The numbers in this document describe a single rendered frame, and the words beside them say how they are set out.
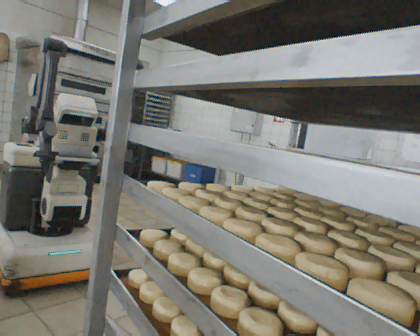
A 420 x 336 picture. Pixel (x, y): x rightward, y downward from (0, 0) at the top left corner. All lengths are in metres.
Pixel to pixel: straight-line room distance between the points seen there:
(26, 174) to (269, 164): 2.12
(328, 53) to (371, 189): 0.11
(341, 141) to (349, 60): 4.72
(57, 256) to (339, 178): 2.03
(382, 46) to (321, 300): 0.18
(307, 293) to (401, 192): 0.11
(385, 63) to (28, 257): 2.05
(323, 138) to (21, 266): 4.08
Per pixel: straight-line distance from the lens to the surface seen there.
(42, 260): 2.18
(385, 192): 0.24
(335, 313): 0.27
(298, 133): 0.85
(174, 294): 0.45
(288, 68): 0.31
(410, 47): 0.25
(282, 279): 0.30
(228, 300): 0.43
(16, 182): 2.35
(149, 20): 0.61
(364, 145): 4.89
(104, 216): 0.62
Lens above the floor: 1.07
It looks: 7 degrees down
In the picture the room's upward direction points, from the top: 9 degrees clockwise
